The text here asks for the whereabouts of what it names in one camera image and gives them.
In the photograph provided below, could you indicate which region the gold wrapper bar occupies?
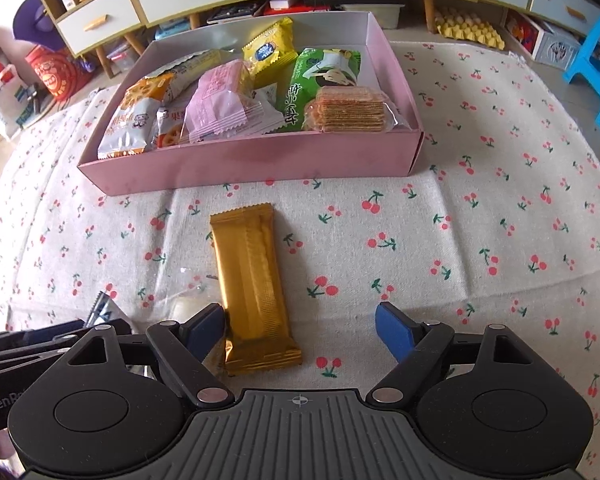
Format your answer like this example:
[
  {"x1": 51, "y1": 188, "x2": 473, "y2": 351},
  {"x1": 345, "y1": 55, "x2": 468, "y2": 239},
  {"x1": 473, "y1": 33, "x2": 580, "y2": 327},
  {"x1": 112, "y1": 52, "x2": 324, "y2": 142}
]
[{"x1": 210, "y1": 203, "x2": 302, "y2": 375}]

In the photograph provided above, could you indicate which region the lotus biscuit packet orange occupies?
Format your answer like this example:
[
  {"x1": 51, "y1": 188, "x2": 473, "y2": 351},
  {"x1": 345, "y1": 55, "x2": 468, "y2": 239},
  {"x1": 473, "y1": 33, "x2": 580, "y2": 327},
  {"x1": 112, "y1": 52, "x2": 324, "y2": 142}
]
[{"x1": 97, "y1": 72, "x2": 174, "y2": 159}]

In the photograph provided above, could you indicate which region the white small snack packet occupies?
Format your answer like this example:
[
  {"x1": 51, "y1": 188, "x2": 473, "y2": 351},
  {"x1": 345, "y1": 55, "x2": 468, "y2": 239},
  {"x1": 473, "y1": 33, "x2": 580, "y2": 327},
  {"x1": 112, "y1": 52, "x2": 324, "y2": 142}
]
[{"x1": 254, "y1": 82, "x2": 285, "y2": 134}]

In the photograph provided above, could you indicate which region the clear square cracker pack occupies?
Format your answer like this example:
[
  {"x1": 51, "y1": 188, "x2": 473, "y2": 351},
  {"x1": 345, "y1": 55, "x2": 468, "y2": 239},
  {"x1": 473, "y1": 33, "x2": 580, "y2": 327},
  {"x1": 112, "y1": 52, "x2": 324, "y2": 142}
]
[{"x1": 302, "y1": 86, "x2": 408, "y2": 133}]

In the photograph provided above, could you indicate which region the pink wafer packet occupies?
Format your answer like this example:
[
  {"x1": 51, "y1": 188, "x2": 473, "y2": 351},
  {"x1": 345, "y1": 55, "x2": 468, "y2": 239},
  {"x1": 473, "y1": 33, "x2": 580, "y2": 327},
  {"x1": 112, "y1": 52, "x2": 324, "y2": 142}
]
[{"x1": 183, "y1": 60, "x2": 262, "y2": 143}]

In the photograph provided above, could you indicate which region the green chips packet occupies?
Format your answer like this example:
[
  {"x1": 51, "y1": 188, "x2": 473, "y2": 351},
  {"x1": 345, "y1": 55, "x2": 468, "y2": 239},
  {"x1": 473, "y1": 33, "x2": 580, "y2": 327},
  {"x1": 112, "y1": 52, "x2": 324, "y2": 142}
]
[{"x1": 276, "y1": 48, "x2": 361, "y2": 133}]

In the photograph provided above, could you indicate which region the yellow biscuit packet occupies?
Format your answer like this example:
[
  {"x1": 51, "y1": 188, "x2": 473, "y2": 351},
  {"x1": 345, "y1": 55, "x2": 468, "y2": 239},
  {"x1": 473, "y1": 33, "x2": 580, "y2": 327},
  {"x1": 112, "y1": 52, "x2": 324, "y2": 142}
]
[{"x1": 242, "y1": 16, "x2": 298, "y2": 88}]

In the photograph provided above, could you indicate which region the long silver biscuit packet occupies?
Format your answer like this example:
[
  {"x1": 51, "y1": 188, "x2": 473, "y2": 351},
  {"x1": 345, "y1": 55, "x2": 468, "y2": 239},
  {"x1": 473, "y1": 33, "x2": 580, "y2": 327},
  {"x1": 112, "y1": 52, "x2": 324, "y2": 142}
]
[{"x1": 140, "y1": 49, "x2": 227, "y2": 103}]

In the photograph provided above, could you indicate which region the blue white snack packet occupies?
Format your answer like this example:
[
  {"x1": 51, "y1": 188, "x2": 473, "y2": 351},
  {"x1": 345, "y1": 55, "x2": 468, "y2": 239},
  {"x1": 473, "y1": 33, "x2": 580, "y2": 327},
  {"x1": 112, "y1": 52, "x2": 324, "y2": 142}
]
[{"x1": 84, "y1": 290, "x2": 119, "y2": 327}]

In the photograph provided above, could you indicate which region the cherry pattern tablecloth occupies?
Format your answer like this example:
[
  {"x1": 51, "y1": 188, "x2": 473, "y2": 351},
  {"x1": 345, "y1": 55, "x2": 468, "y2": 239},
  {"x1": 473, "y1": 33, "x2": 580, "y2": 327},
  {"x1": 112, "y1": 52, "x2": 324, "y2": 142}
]
[{"x1": 0, "y1": 42, "x2": 600, "y2": 479}]

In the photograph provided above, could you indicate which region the pink cardboard box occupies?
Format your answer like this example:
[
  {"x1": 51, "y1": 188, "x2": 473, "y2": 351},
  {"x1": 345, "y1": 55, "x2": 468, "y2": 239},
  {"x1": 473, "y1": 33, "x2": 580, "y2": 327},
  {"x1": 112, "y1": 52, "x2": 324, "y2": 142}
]
[{"x1": 79, "y1": 12, "x2": 424, "y2": 196}]

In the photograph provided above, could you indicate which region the white paper shopping bag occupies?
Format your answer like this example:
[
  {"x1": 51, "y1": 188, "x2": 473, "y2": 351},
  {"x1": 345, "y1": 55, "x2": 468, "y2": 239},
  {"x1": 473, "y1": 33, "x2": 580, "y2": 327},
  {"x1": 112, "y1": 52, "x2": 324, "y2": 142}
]
[{"x1": 0, "y1": 64, "x2": 35, "y2": 141}]

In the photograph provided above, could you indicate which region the red gift bag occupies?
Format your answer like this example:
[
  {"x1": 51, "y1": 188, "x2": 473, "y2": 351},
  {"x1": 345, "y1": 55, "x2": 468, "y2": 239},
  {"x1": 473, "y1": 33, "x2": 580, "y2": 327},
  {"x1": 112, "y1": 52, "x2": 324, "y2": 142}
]
[{"x1": 24, "y1": 44, "x2": 99, "y2": 102}]

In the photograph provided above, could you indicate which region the yellow egg tray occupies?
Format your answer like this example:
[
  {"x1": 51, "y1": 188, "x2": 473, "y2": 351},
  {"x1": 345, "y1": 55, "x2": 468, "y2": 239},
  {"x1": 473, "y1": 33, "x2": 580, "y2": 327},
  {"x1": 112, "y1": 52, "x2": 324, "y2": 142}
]
[{"x1": 434, "y1": 6, "x2": 505, "y2": 51}]

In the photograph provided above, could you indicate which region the purple hat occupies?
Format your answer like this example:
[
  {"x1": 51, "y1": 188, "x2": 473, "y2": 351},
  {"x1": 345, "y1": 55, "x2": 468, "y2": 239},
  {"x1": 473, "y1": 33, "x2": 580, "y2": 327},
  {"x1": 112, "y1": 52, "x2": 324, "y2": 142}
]
[{"x1": 12, "y1": 0, "x2": 66, "y2": 52}]

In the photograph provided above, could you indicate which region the red box under cabinet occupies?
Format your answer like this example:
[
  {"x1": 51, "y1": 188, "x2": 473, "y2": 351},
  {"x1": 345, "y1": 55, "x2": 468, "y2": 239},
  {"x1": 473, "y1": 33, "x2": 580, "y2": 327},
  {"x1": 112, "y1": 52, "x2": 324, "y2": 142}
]
[{"x1": 262, "y1": 4, "x2": 332, "y2": 16}]

